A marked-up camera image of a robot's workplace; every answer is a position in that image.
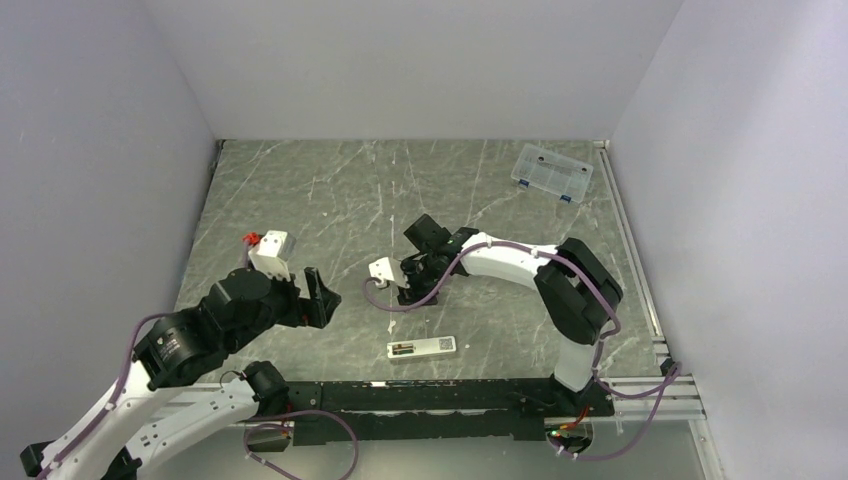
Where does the white remote control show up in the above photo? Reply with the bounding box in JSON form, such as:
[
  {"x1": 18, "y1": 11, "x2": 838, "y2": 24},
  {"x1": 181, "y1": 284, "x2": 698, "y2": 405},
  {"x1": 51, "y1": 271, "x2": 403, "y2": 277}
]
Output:
[{"x1": 386, "y1": 336, "x2": 457, "y2": 361}]

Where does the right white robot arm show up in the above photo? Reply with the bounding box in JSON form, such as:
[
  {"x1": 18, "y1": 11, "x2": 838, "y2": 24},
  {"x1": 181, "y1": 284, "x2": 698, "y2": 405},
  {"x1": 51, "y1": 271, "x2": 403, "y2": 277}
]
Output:
[{"x1": 369, "y1": 214, "x2": 624, "y2": 415}]

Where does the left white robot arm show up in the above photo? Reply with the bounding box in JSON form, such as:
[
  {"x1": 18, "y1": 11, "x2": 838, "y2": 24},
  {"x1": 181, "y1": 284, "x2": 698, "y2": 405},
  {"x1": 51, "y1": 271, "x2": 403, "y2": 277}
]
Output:
[{"x1": 20, "y1": 267, "x2": 341, "y2": 479}]

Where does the clear plastic organizer box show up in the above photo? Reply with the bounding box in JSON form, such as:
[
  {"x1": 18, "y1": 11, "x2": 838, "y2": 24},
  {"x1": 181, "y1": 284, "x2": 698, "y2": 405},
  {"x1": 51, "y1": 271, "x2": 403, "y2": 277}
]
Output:
[{"x1": 510, "y1": 144, "x2": 594, "y2": 203}]

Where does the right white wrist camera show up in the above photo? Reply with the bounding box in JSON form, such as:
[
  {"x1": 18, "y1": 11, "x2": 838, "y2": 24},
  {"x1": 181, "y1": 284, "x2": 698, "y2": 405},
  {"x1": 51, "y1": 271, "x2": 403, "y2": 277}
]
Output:
[{"x1": 368, "y1": 257, "x2": 408, "y2": 289}]

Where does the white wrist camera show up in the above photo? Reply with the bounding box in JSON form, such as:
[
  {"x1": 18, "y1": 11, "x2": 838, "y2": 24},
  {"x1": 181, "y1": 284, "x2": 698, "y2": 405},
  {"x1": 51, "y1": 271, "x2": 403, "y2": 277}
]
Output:
[
  {"x1": 368, "y1": 257, "x2": 408, "y2": 289},
  {"x1": 242, "y1": 230, "x2": 296, "y2": 281}
]

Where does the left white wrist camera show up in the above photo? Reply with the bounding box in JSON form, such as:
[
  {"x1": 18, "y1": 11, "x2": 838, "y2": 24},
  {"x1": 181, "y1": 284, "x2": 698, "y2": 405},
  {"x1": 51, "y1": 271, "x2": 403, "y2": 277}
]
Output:
[{"x1": 242, "y1": 230, "x2": 296, "y2": 281}]

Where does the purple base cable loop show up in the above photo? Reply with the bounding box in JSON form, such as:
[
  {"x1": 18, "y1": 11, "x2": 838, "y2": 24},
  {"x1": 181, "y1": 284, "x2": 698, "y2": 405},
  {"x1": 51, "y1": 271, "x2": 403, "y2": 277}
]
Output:
[{"x1": 243, "y1": 404, "x2": 360, "y2": 480}]

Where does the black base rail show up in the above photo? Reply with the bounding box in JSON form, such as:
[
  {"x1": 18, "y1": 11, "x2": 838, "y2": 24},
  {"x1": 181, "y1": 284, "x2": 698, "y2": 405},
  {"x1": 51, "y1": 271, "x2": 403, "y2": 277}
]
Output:
[{"x1": 248, "y1": 377, "x2": 614, "y2": 446}]

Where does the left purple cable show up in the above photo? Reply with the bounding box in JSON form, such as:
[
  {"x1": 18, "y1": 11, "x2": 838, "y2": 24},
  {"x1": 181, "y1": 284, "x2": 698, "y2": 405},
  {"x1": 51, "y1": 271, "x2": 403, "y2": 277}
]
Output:
[{"x1": 36, "y1": 312, "x2": 174, "y2": 480}]

